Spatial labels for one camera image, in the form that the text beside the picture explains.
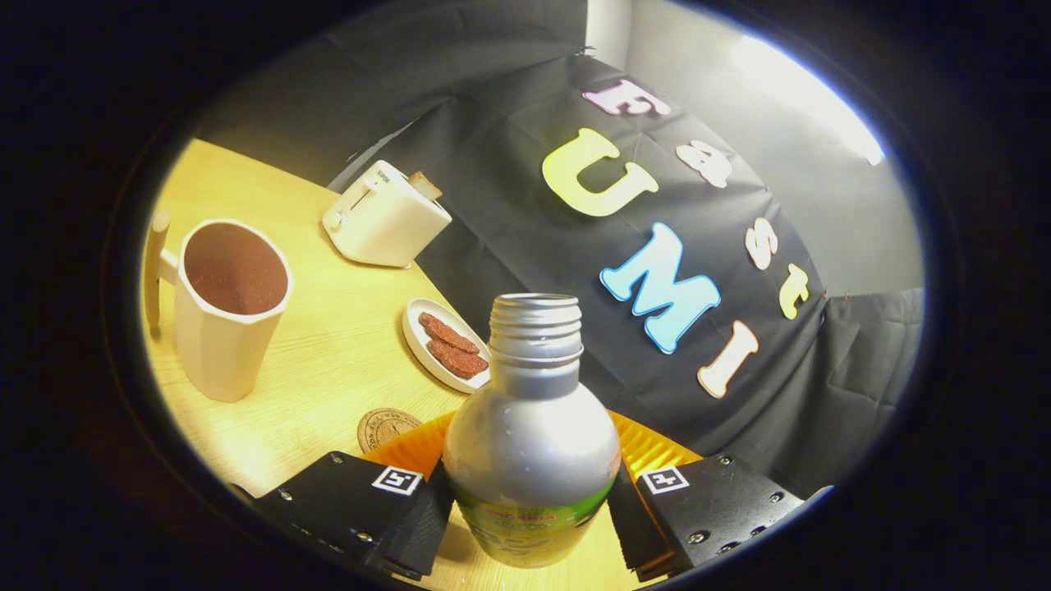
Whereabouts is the reddish brown meat slice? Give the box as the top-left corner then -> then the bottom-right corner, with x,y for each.
426,338 -> 490,380
418,311 -> 480,355

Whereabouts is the round cork coaster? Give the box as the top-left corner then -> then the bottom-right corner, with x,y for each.
356,408 -> 423,453

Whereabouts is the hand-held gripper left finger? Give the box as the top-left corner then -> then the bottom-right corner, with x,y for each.
230,410 -> 457,582

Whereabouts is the black backdrop cloth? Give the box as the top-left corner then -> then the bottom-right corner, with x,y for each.
197,0 -> 925,502

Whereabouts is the cream cup with wooden handle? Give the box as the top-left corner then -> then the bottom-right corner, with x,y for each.
144,209 -> 294,403

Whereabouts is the wooden table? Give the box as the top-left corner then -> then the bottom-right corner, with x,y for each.
140,138 -> 649,591

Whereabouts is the white oval plate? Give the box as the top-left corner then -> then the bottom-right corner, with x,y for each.
402,297 -> 492,395

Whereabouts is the silver bottle with green label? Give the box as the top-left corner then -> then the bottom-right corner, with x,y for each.
442,293 -> 622,569

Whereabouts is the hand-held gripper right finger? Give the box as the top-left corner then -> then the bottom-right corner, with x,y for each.
608,410 -> 834,582

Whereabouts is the cream toaster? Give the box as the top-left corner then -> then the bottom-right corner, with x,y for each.
322,160 -> 453,268

